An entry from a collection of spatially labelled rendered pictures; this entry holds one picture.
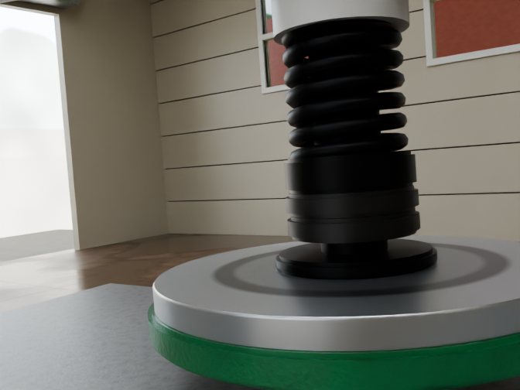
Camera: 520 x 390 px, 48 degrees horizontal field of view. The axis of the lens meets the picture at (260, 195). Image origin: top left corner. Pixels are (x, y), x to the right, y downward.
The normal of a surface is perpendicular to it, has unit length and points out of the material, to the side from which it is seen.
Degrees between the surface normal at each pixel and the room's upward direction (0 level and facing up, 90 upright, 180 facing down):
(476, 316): 90
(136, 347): 0
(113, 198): 90
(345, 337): 90
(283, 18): 90
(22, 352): 0
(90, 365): 0
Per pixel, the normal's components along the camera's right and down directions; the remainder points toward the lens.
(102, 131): 0.79, -0.03
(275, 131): -0.62, 0.08
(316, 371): -0.31, 0.07
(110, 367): -0.07, -1.00
